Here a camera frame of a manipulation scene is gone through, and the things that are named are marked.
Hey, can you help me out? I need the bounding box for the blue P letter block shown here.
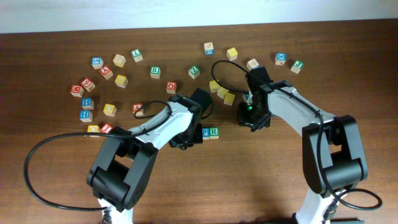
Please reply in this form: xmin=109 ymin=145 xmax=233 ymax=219
xmin=202 ymin=128 xmax=210 ymax=140

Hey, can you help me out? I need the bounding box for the green r block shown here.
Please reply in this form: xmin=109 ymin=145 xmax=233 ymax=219
xmin=209 ymin=127 xmax=220 ymax=139
xmin=150 ymin=67 xmax=161 ymax=79

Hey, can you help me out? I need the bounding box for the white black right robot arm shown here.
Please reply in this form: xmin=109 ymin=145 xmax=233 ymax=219
xmin=238 ymin=67 xmax=368 ymax=223

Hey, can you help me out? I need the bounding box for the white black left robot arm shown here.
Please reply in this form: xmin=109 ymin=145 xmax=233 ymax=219
xmin=86 ymin=88 xmax=212 ymax=223

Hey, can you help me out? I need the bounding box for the yellow S letter block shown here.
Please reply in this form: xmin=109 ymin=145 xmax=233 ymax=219
xmin=209 ymin=80 xmax=220 ymax=93

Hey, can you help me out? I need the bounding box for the blue E letter block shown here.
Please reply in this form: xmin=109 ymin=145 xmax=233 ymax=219
xmin=243 ymin=93 xmax=249 ymax=103

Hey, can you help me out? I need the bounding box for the yellow block cluster middle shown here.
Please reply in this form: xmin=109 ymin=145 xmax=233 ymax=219
xmin=217 ymin=86 xmax=229 ymax=99

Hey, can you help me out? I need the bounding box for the yellow block cluster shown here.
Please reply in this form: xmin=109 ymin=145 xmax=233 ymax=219
xmin=217 ymin=86 xmax=229 ymax=99
xmin=224 ymin=93 xmax=235 ymax=106

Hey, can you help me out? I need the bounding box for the yellow block cluster lower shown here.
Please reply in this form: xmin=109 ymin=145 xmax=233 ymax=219
xmin=224 ymin=93 xmax=235 ymax=106

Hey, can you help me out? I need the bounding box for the green Z letter block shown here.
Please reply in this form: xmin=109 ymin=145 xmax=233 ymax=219
xmin=188 ymin=65 xmax=200 ymax=79

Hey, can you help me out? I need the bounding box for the red O letter block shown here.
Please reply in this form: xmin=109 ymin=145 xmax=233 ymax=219
xmin=166 ymin=82 xmax=177 ymax=95

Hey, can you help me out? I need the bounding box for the wooden block blue edge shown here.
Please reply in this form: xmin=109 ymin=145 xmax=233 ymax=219
xmin=246 ymin=58 xmax=259 ymax=71

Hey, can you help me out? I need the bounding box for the wooden block blue side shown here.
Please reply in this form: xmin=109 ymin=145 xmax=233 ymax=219
xmin=204 ymin=42 xmax=215 ymax=55

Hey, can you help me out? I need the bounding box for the yellow block top right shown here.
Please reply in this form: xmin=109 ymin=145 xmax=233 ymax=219
xmin=226 ymin=47 xmax=238 ymax=61

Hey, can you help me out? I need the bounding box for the red A block lower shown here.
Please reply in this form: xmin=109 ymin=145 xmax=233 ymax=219
xmin=132 ymin=103 xmax=144 ymax=116

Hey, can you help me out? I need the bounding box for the red a block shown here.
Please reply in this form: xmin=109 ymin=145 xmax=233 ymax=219
xmin=99 ymin=65 xmax=113 ymax=80
xmin=132 ymin=103 xmax=144 ymax=116

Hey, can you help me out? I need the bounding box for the blue X letter block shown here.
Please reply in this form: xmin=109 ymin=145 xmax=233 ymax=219
xmin=274 ymin=52 xmax=287 ymax=65

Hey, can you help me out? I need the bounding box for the green J letter block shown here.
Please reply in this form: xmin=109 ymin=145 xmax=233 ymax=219
xmin=290 ymin=60 xmax=304 ymax=74

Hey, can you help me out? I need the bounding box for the green L letter block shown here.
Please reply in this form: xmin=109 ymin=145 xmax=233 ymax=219
xmin=131 ymin=49 xmax=143 ymax=62

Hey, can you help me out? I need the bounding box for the yellow G letter block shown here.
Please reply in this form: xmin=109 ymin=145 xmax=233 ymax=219
xmin=114 ymin=75 xmax=128 ymax=88

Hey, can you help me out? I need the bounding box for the yellow O block middle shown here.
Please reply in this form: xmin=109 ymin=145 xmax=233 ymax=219
xmin=103 ymin=104 xmax=117 ymax=116

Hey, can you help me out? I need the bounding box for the yellow o block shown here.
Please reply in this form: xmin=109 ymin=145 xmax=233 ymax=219
xmin=103 ymin=104 xmax=117 ymax=116
xmin=87 ymin=125 xmax=101 ymax=133

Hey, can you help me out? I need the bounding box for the plain wooden block yellow edge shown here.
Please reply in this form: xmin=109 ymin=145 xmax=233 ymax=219
xmin=113 ymin=54 xmax=126 ymax=68

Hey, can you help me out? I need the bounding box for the red I letter block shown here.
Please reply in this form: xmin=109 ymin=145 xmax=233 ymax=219
xmin=100 ymin=123 xmax=113 ymax=134

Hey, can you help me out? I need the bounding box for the red A block upper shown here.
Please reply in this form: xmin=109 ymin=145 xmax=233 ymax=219
xmin=99 ymin=65 xmax=113 ymax=80

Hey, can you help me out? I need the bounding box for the yellow O block lower left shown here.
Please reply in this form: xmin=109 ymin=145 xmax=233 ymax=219
xmin=87 ymin=125 xmax=101 ymax=133

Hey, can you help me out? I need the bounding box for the blue S letter block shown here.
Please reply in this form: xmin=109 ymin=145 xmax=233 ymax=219
xmin=91 ymin=57 xmax=104 ymax=70

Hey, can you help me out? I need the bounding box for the blue H block upper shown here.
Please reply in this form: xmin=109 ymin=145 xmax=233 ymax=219
xmin=81 ymin=98 xmax=95 ymax=110

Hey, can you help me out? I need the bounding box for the blue h block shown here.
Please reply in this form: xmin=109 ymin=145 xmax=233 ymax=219
xmin=79 ymin=110 xmax=93 ymax=123
xmin=81 ymin=98 xmax=95 ymax=110

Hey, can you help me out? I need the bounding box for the red 6 number block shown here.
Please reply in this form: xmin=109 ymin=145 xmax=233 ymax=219
xmin=81 ymin=78 xmax=95 ymax=91

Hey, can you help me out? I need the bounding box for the blue H block lower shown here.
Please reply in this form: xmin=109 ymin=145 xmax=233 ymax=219
xmin=79 ymin=110 xmax=93 ymax=123

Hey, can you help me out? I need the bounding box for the red M letter block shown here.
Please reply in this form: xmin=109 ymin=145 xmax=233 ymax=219
xmin=70 ymin=85 xmax=84 ymax=98

